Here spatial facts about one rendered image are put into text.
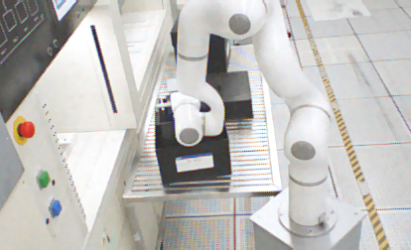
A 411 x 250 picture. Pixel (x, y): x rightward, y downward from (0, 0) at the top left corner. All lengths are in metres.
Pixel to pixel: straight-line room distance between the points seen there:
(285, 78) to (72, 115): 1.01
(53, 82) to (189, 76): 0.73
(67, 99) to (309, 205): 1.04
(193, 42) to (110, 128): 0.79
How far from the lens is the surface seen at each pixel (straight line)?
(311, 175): 1.38
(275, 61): 1.20
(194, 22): 1.22
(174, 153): 1.65
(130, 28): 2.95
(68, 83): 1.86
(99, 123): 1.93
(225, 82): 2.15
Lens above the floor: 1.89
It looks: 34 degrees down
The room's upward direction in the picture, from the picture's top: 8 degrees counter-clockwise
